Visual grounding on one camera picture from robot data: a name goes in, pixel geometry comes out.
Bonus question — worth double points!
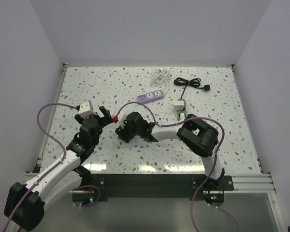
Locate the green power strip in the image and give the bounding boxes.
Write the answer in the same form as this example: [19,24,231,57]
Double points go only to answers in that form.
[176,99,187,120]

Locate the white charger plug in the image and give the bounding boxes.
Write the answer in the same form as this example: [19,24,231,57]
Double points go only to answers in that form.
[178,113,186,120]
[173,101,185,111]

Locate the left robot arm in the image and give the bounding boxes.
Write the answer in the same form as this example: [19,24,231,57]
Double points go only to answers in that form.
[2,101,113,232]

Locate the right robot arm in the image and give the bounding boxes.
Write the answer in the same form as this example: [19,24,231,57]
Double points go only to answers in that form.
[113,112,225,190]

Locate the purple power strip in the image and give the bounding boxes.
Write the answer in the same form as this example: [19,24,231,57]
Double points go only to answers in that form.
[136,90,164,104]

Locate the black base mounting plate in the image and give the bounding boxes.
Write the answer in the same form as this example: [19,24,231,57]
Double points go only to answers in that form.
[72,174,234,205]

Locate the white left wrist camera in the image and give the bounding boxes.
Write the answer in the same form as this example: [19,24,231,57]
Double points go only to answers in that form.
[77,100,95,118]

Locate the white coiled cable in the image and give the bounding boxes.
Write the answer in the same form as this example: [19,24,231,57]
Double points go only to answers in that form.
[149,68,171,95]

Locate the black power cable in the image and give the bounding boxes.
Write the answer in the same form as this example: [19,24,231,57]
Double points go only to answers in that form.
[173,77,212,100]

